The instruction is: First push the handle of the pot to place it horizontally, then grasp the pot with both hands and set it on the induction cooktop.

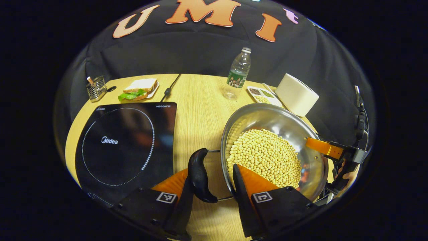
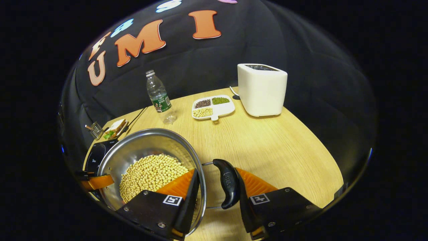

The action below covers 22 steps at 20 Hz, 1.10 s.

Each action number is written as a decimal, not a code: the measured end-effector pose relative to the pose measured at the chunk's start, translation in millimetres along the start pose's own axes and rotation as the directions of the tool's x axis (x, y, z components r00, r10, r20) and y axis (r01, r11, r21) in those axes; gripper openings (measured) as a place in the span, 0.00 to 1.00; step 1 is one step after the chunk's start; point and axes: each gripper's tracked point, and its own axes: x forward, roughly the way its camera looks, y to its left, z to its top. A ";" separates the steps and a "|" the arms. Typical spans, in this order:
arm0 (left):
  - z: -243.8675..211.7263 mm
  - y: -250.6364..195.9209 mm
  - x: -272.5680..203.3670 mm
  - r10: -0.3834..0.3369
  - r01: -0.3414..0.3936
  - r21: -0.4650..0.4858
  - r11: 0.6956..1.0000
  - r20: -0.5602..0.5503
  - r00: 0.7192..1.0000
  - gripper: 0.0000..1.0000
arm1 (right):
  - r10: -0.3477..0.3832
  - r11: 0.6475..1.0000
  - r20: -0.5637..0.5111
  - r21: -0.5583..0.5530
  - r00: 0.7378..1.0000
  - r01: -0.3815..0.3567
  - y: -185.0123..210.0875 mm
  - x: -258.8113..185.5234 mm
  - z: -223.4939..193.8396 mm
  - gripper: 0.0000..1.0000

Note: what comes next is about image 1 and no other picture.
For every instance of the white divided tray with spices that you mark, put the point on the white divided tray with spices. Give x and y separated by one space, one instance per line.
260 94

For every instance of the white toaster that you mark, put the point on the white toaster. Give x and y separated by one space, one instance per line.
296 95

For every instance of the white plate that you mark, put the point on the white plate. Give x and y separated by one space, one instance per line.
154 91

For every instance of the black induction cooktop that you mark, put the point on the black induction cooktop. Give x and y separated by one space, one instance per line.
127 150

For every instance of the black backdrop cloth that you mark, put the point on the black backdrop cloth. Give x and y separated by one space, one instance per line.
200 50

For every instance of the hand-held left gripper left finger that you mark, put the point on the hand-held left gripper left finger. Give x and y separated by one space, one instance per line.
182 214

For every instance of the clear plastic water bottle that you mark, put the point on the clear plastic water bottle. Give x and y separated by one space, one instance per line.
238 77

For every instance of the sandwich with lettuce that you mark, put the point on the sandwich with lettuce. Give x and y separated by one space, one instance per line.
140 85

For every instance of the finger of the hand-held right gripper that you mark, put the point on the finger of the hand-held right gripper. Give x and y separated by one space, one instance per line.
321 145

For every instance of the pile of soybeans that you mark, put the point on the pile of soybeans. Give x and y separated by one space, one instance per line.
264 150

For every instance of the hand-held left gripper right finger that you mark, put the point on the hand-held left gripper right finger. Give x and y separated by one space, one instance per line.
242 201

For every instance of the stainless steel pot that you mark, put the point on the stainless steel pot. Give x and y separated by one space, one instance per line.
267 117

